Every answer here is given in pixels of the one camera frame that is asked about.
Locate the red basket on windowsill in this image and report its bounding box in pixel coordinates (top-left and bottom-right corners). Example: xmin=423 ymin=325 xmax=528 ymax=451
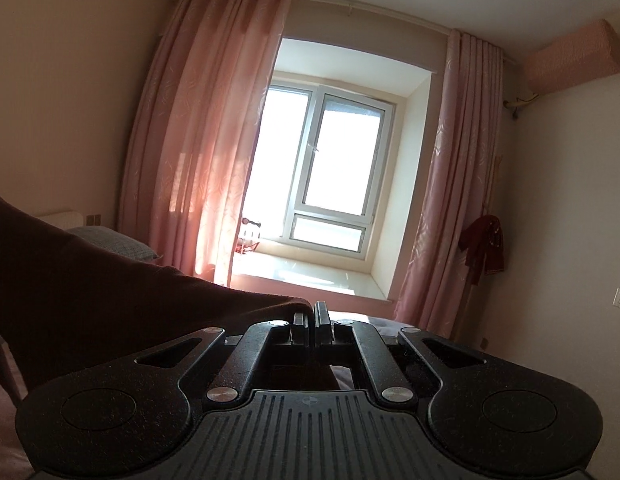
xmin=233 ymin=216 xmax=262 ymax=257

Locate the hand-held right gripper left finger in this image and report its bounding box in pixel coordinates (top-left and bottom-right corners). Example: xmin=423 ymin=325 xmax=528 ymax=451
xmin=134 ymin=311 xmax=311 ymax=405

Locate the white curtain rod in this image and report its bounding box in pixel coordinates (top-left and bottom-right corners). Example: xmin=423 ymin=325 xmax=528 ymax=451
xmin=170 ymin=0 xmax=521 ymax=63

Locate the pink curtain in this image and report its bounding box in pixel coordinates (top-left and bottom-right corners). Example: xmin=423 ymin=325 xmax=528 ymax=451
xmin=117 ymin=0 xmax=292 ymax=286
xmin=392 ymin=28 xmax=506 ymax=338

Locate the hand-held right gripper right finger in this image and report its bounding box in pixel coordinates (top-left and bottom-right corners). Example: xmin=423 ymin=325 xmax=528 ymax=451
xmin=314 ymin=301 xmax=489 ymax=405

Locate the dark brown garment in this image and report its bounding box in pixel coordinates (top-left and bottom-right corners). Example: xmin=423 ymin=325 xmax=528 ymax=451
xmin=0 ymin=188 xmax=343 ymax=401

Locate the pink covered air conditioner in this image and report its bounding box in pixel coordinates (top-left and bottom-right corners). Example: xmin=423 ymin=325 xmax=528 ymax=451
xmin=520 ymin=19 xmax=620 ymax=97

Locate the grey checked pillow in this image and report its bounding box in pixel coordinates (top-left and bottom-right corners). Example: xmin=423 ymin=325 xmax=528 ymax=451
xmin=65 ymin=225 xmax=160 ymax=262

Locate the red hanging cloth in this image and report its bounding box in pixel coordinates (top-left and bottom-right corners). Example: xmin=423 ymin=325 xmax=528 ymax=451
xmin=458 ymin=214 xmax=506 ymax=276

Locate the white framed window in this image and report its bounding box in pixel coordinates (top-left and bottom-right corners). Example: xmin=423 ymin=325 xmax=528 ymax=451
xmin=242 ymin=85 xmax=395 ymax=262

